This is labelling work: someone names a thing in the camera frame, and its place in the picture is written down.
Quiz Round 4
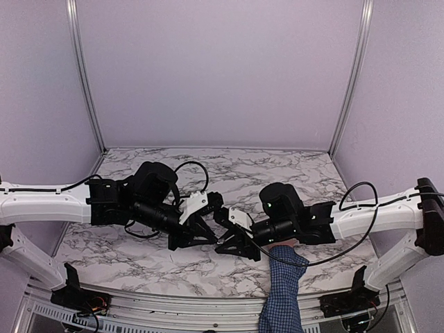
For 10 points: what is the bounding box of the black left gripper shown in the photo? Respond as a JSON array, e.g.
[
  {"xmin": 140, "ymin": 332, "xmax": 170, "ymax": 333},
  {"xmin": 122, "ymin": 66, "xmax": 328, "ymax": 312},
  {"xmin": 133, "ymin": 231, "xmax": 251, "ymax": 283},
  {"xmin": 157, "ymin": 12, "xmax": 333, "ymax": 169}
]
[{"xmin": 132, "ymin": 198, "xmax": 216, "ymax": 253}]

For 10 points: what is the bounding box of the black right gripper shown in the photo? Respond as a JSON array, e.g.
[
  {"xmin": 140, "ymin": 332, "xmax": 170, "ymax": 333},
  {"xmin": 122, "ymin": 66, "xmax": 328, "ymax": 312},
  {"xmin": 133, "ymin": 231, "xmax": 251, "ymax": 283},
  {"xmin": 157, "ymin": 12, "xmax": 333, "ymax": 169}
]
[{"xmin": 214, "ymin": 218, "xmax": 297, "ymax": 263}]

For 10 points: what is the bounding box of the blue checkered sleeve forearm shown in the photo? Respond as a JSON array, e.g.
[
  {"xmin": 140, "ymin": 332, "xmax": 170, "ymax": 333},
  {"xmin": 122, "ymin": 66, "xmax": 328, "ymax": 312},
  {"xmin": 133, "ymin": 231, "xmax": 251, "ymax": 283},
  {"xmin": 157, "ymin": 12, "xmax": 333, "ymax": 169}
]
[{"xmin": 258, "ymin": 246, "xmax": 309, "ymax": 333}]

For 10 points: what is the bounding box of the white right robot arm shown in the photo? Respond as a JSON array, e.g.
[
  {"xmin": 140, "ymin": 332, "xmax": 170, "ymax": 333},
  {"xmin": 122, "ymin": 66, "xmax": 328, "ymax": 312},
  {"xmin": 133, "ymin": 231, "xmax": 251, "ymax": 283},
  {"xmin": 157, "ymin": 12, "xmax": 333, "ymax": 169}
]
[{"xmin": 214, "ymin": 178, "xmax": 443, "ymax": 311}]

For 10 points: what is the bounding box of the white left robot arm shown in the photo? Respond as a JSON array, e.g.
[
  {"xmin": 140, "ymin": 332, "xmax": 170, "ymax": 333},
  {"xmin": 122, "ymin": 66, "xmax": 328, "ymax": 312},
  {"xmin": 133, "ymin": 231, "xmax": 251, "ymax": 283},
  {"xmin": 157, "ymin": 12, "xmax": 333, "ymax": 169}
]
[{"xmin": 1, "ymin": 162, "xmax": 223, "ymax": 309}]

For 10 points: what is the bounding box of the person's hand with long nails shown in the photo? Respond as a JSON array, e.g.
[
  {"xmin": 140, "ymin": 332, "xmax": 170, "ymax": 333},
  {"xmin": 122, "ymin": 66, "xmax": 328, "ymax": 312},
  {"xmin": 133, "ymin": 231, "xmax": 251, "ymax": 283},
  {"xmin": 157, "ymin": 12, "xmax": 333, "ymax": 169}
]
[{"xmin": 267, "ymin": 239, "xmax": 297, "ymax": 250}]

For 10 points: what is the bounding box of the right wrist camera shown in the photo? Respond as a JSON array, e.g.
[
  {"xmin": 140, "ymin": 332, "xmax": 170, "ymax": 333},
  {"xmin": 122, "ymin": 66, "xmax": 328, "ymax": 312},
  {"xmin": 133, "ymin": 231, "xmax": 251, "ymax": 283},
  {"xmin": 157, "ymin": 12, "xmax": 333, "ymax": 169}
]
[{"xmin": 228, "ymin": 207, "xmax": 252, "ymax": 230}]

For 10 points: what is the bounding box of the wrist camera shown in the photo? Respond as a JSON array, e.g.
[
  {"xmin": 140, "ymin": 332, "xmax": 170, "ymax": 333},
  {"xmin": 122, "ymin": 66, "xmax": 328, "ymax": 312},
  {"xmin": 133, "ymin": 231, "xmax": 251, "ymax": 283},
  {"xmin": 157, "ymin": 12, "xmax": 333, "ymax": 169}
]
[
  {"xmin": 179, "ymin": 191, "xmax": 208, "ymax": 225},
  {"xmin": 228, "ymin": 207, "xmax": 252, "ymax": 230}
]

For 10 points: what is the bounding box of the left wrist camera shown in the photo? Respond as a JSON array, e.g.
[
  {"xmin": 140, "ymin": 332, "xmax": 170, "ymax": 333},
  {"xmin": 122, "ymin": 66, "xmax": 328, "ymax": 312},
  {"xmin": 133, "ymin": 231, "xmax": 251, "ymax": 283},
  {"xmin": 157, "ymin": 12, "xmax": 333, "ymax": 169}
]
[{"xmin": 179, "ymin": 191, "xmax": 208, "ymax": 225}]

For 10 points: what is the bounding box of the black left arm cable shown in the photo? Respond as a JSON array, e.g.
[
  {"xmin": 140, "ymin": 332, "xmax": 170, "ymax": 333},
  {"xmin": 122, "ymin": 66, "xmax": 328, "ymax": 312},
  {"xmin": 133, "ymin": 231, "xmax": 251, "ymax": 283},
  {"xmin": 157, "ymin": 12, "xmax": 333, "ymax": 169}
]
[{"xmin": 124, "ymin": 161, "xmax": 210, "ymax": 240}]

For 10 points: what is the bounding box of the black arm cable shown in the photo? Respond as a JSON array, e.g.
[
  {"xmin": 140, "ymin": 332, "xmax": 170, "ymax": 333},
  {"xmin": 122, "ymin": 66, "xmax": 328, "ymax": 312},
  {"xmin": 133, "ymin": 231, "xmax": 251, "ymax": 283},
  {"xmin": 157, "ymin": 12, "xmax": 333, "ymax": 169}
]
[
  {"xmin": 124, "ymin": 161, "xmax": 210, "ymax": 240},
  {"xmin": 242, "ymin": 182, "xmax": 444, "ymax": 267}
]

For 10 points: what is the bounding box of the aluminium front rail frame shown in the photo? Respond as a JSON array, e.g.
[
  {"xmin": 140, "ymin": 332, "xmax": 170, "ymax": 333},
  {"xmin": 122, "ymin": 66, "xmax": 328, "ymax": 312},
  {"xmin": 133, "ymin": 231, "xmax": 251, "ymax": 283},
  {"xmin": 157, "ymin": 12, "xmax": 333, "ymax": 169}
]
[{"xmin": 12, "ymin": 278, "xmax": 418, "ymax": 332}]

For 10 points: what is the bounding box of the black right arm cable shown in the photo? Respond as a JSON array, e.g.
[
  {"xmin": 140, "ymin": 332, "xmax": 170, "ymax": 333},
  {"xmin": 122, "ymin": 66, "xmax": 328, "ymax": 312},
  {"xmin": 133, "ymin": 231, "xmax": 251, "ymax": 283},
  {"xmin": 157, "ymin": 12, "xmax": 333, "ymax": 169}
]
[{"xmin": 242, "ymin": 182, "xmax": 444, "ymax": 267}]

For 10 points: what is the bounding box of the left aluminium corner post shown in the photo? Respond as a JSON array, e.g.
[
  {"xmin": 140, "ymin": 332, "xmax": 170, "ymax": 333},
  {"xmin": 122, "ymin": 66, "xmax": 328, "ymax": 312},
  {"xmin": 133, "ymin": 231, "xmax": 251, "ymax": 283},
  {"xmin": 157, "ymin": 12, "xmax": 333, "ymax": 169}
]
[{"xmin": 66, "ymin": 0, "xmax": 107, "ymax": 155}]

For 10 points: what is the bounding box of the aluminium corner post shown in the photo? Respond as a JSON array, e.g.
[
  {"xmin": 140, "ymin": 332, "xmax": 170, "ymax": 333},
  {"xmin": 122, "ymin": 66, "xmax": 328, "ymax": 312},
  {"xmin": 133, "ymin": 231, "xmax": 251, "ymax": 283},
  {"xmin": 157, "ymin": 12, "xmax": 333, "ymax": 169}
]
[
  {"xmin": 66, "ymin": 0, "xmax": 107, "ymax": 155},
  {"xmin": 328, "ymin": 0, "xmax": 374, "ymax": 160}
]

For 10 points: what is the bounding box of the right aluminium corner post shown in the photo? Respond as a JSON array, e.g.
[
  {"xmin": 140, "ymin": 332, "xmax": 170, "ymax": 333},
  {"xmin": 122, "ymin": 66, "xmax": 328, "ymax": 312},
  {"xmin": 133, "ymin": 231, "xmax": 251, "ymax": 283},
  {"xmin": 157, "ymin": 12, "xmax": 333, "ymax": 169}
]
[{"xmin": 328, "ymin": 0, "xmax": 374, "ymax": 160}]

